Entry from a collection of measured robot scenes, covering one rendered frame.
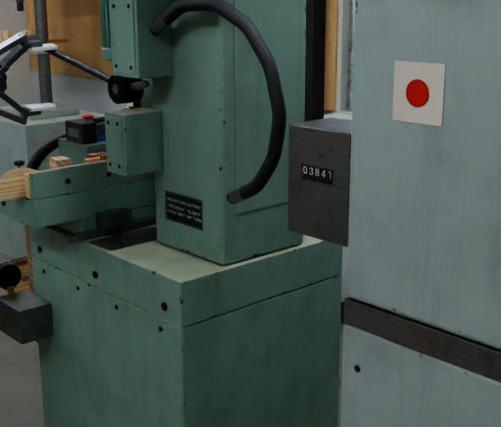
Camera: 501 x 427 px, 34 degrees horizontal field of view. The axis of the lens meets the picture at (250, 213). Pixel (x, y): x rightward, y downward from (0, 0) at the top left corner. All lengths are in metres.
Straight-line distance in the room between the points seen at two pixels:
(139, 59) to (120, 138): 0.16
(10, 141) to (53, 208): 2.41
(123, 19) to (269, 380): 0.77
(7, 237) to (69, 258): 2.54
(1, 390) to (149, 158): 1.51
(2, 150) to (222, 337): 2.78
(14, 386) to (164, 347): 1.45
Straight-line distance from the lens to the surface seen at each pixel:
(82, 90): 4.64
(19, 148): 4.07
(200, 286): 1.51
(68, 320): 1.88
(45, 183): 1.71
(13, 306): 1.94
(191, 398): 1.59
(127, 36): 1.56
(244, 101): 1.51
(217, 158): 1.51
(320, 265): 1.73
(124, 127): 1.58
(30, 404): 2.85
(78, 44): 4.61
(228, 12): 1.39
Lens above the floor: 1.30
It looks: 15 degrees down
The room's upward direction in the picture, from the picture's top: straight up
